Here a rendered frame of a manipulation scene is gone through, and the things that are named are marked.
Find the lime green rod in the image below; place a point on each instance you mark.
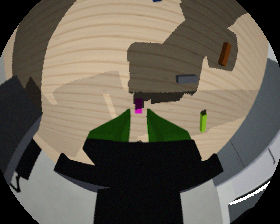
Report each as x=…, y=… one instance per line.
x=203, y=118

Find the orange rod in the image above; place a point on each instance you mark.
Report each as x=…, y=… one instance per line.
x=224, y=54

